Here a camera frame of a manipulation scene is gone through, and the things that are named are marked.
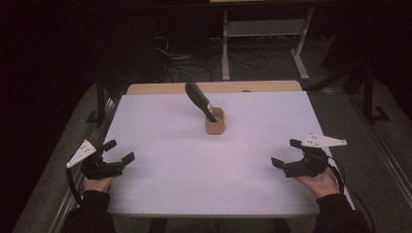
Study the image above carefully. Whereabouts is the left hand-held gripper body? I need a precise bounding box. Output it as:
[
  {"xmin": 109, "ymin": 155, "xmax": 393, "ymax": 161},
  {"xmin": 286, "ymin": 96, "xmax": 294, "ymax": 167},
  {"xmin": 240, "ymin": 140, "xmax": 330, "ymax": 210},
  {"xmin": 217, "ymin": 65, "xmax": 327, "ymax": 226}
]
[{"xmin": 66, "ymin": 139, "xmax": 125, "ymax": 181}]

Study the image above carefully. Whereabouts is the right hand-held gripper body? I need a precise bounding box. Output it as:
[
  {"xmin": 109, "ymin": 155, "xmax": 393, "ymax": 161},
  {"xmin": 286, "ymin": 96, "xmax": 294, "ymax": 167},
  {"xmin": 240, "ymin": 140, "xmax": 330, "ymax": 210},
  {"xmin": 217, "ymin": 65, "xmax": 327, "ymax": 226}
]
[{"xmin": 282, "ymin": 132, "xmax": 348, "ymax": 180}]

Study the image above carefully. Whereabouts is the wooden cup holder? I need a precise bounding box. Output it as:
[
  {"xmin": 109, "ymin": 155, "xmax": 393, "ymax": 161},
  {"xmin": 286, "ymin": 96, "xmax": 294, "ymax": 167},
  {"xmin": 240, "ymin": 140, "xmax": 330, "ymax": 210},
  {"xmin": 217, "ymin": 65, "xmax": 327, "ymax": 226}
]
[{"xmin": 204, "ymin": 103, "xmax": 226, "ymax": 136}]

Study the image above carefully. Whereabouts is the black comb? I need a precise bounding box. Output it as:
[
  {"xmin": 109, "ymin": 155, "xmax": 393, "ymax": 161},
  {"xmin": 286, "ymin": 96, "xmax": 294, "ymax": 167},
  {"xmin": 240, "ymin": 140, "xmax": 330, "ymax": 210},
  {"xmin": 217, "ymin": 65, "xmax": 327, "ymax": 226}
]
[{"xmin": 184, "ymin": 82, "xmax": 219, "ymax": 123}]

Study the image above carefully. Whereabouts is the person's left hand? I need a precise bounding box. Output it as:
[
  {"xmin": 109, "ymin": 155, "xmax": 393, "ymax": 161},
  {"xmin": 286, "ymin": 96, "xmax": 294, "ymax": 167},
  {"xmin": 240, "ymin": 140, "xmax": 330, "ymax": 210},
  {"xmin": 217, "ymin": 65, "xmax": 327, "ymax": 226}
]
[{"xmin": 82, "ymin": 176, "xmax": 115, "ymax": 194}]

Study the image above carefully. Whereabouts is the person's right hand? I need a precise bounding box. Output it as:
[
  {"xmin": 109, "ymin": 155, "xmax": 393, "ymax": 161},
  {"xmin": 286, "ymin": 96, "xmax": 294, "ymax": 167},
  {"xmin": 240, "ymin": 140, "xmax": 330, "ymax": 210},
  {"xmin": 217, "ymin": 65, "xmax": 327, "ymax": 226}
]
[{"xmin": 294, "ymin": 167, "xmax": 341, "ymax": 200}]

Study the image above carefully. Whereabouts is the black metal stand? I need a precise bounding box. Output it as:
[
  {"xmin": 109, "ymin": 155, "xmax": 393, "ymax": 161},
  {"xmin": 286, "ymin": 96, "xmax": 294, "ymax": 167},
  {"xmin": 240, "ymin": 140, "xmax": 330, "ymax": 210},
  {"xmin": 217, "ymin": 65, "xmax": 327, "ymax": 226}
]
[
  {"xmin": 361, "ymin": 63, "xmax": 392, "ymax": 126},
  {"xmin": 85, "ymin": 73, "xmax": 114, "ymax": 128}
]

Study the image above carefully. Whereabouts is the white table cover sheet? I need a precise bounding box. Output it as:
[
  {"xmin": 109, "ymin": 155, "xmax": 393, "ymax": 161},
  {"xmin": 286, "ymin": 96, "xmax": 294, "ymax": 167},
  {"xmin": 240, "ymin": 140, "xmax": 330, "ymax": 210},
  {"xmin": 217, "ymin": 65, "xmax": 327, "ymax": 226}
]
[{"xmin": 102, "ymin": 90, "xmax": 356, "ymax": 216}]

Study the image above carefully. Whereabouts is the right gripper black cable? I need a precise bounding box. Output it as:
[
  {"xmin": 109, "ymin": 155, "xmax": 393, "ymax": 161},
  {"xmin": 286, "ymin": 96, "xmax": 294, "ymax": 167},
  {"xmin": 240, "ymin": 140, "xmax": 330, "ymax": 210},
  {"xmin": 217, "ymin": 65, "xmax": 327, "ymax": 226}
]
[{"xmin": 326, "ymin": 155, "xmax": 377, "ymax": 233}]

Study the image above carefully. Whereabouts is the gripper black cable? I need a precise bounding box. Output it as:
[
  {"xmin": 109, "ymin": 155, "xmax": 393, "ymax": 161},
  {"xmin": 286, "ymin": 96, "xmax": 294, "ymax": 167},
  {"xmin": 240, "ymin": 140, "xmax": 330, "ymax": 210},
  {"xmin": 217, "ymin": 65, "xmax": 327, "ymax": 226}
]
[
  {"xmin": 65, "ymin": 167, "xmax": 84, "ymax": 207},
  {"xmin": 326, "ymin": 155, "xmax": 377, "ymax": 233}
]

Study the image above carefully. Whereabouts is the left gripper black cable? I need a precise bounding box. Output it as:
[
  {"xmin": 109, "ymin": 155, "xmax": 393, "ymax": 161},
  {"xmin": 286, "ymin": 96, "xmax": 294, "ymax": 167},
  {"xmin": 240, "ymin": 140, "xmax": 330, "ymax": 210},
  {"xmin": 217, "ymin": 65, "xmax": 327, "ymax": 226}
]
[{"xmin": 65, "ymin": 167, "xmax": 84, "ymax": 207}]

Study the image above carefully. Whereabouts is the metal frame rail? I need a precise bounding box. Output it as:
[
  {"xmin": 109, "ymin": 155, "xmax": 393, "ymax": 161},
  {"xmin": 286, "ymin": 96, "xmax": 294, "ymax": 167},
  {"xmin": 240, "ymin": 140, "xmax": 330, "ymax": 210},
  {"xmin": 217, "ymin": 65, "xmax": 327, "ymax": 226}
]
[
  {"xmin": 349, "ymin": 95, "xmax": 412, "ymax": 210},
  {"xmin": 48, "ymin": 96, "xmax": 119, "ymax": 233}
]

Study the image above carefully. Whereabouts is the tangle of floor cables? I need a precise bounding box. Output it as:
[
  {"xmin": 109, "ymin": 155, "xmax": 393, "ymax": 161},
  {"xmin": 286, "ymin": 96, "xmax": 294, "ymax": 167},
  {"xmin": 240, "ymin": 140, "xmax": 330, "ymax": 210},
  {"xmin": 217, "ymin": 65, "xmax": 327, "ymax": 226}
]
[{"xmin": 151, "ymin": 16, "xmax": 270, "ymax": 83}]

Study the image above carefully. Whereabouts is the white metal desk frame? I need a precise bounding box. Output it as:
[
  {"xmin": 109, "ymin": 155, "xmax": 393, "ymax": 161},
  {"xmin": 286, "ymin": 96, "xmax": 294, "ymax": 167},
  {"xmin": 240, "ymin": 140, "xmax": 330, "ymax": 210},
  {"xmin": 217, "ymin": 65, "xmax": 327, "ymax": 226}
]
[{"xmin": 221, "ymin": 6, "xmax": 316, "ymax": 83}]

